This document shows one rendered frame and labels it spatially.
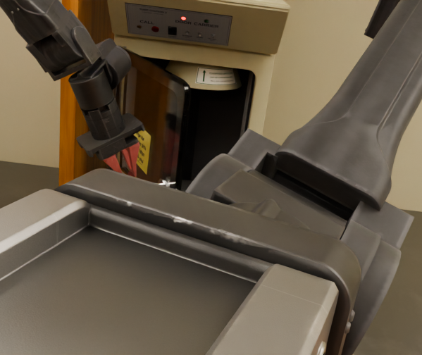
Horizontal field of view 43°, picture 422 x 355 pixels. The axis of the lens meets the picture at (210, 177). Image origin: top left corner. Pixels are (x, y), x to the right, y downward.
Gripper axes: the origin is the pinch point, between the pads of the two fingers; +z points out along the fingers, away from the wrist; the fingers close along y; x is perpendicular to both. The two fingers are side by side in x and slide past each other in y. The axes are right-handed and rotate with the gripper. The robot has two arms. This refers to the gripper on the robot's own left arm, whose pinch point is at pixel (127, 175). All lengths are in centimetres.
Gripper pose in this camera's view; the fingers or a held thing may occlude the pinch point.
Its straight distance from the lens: 95.9
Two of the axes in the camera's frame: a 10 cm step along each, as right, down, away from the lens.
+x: 5.0, 3.9, -7.8
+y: -8.3, 4.6, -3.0
